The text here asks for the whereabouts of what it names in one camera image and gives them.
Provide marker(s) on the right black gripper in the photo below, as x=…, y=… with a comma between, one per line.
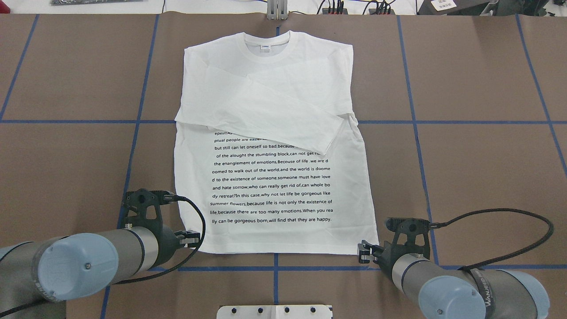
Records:
x=383, y=257

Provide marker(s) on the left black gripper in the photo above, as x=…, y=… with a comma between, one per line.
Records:
x=167, y=241

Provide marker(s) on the white printed long-sleeve shirt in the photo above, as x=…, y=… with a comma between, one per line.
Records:
x=269, y=148

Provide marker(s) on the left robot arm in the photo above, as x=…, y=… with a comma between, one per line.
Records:
x=39, y=278

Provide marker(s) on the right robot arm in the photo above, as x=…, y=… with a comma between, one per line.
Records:
x=462, y=294

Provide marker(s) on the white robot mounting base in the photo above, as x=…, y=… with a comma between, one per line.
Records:
x=302, y=311

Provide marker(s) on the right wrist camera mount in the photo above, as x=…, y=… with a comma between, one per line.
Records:
x=409, y=230

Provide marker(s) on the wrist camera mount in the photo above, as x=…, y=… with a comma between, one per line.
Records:
x=143, y=208
x=409, y=230

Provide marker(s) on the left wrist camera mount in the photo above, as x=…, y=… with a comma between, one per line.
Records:
x=143, y=208

